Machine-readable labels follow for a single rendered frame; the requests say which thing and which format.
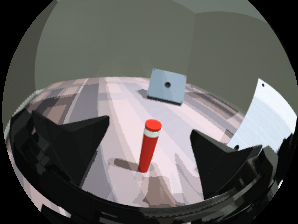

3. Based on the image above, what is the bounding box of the red peg with white band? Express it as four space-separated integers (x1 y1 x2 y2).
138 119 161 173

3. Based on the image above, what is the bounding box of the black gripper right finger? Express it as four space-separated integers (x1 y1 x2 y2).
190 129 263 200

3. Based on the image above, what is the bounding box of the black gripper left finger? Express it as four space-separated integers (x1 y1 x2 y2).
31 111 109 186

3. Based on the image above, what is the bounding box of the grey sloped panel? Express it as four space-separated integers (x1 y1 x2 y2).
148 68 186 104

